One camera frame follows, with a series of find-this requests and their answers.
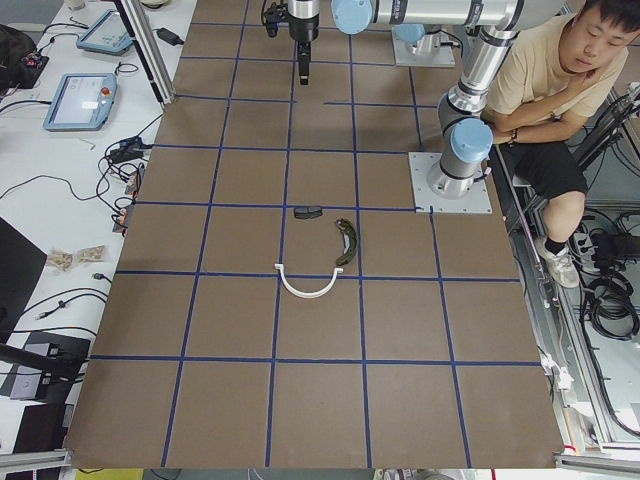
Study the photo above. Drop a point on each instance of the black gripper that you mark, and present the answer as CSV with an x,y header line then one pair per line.
x,y
303,29

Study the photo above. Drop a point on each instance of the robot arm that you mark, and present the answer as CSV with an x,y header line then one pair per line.
x,y
467,138

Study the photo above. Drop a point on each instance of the black brake pad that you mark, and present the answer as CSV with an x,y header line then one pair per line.
x,y
307,212

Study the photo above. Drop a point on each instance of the olive brake shoe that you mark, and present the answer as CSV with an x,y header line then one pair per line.
x,y
350,240

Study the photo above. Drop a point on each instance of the far teach pendant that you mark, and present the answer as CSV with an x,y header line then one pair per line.
x,y
106,35

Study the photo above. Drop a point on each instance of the teach pendant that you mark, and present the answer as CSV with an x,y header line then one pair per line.
x,y
82,102
106,35

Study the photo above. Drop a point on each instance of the black power adapter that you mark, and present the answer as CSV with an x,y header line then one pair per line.
x,y
131,148

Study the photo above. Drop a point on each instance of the near teach pendant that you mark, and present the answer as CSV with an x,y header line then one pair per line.
x,y
82,102

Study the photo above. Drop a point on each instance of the white curved plastic part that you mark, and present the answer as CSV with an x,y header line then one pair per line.
x,y
308,288

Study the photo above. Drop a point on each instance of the seated person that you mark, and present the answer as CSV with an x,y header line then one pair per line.
x,y
554,78

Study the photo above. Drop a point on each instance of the black monitor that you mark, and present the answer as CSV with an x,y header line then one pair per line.
x,y
22,263

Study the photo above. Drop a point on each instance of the aluminium frame post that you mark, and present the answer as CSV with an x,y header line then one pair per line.
x,y
140,31

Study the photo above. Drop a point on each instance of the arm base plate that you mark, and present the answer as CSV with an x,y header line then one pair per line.
x,y
435,192

